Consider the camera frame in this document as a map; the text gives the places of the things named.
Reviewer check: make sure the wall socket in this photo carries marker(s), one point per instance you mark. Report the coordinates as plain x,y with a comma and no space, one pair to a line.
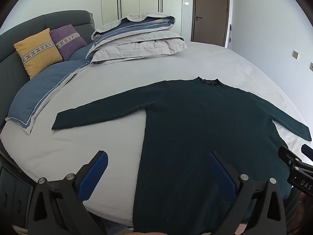
296,54
311,66

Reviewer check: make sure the white wardrobe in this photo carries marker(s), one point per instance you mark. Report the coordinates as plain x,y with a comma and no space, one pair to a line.
141,2

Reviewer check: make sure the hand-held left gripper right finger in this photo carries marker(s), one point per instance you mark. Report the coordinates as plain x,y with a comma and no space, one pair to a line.
221,176

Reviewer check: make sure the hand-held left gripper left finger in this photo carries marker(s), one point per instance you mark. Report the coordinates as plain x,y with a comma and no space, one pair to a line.
94,173

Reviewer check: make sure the purple patterned cushion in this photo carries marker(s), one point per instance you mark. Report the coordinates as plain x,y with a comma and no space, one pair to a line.
67,40

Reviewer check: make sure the dark bedside cabinet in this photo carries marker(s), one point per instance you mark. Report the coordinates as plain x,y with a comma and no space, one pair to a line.
14,200

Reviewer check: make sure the blue pillow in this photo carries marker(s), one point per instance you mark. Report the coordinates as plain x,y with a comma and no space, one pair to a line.
46,88
80,52

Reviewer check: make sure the brown door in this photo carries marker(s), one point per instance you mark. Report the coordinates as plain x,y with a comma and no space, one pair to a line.
211,12

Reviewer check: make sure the dark green sweater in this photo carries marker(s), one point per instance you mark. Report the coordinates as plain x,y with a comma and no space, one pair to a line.
200,132

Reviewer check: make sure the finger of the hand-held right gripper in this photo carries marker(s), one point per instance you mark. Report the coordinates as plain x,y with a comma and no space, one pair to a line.
307,150
287,155

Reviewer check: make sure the folded grey blue duvet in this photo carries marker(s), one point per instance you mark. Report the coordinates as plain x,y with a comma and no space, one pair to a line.
137,41

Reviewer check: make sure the bed with grey sheet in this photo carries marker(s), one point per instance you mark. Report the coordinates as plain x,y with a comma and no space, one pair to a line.
195,61

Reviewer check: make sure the yellow patterned cushion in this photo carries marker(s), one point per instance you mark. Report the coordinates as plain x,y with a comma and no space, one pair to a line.
39,51

